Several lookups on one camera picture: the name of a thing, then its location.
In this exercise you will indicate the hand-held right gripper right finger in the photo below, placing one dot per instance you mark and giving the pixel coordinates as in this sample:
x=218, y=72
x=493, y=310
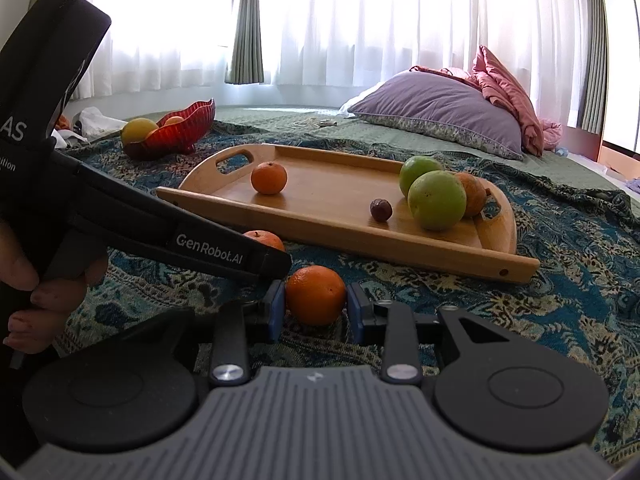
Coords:
x=357, y=312

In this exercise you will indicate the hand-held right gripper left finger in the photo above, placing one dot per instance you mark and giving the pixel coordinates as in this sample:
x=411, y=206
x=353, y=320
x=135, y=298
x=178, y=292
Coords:
x=276, y=312

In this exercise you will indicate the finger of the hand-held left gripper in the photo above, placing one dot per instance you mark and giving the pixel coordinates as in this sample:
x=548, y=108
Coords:
x=200, y=242

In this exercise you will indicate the large bright tangerine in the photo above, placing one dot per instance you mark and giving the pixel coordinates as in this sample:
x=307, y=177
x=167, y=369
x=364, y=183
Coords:
x=316, y=296

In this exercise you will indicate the small oval tangerine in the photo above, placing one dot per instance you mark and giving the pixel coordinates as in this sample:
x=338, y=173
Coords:
x=265, y=240

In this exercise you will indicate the small round tangerine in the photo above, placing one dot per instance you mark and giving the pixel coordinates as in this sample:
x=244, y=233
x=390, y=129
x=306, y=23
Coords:
x=269, y=178

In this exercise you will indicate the small dark brown fruit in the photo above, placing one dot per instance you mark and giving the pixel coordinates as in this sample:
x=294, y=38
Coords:
x=381, y=209

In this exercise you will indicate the wooden serving tray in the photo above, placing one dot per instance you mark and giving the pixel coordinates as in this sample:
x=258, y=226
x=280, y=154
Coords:
x=330, y=200

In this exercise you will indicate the large green apple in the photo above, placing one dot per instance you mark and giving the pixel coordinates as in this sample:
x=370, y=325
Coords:
x=436, y=201

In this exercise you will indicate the smaller green apple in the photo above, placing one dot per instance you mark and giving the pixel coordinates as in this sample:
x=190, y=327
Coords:
x=417, y=170

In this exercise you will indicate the dull yellowish orange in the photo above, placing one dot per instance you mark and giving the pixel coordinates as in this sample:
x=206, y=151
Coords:
x=475, y=195

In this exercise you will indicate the person's left hand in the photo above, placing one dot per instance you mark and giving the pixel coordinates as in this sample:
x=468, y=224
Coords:
x=60, y=300

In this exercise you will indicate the white plastic bag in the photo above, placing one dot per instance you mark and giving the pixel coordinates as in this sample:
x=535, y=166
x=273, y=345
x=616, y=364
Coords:
x=100, y=122

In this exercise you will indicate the yellow mango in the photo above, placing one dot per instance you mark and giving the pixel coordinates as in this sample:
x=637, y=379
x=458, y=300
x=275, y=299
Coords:
x=139, y=130

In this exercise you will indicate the red ribbed glass bowl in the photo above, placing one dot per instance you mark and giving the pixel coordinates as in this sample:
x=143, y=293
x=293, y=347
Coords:
x=175, y=132

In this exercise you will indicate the small orange fruit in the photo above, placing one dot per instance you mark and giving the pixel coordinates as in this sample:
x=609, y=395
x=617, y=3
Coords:
x=174, y=121

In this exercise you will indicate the green bedspread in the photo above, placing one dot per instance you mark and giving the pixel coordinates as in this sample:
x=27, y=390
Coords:
x=310, y=130

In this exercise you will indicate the blue paisley blanket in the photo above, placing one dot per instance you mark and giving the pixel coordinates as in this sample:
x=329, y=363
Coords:
x=550, y=240

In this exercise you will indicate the purple pillow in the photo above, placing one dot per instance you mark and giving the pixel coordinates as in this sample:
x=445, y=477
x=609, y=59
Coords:
x=440, y=110

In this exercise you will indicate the pink crumpled cloth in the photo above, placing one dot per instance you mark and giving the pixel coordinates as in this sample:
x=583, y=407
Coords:
x=510, y=95

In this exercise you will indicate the white sheer curtain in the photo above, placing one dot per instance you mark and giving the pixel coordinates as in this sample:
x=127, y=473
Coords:
x=375, y=25

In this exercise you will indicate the brown wooden furniture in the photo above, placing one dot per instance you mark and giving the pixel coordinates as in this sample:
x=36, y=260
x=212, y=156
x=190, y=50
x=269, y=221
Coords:
x=582, y=142

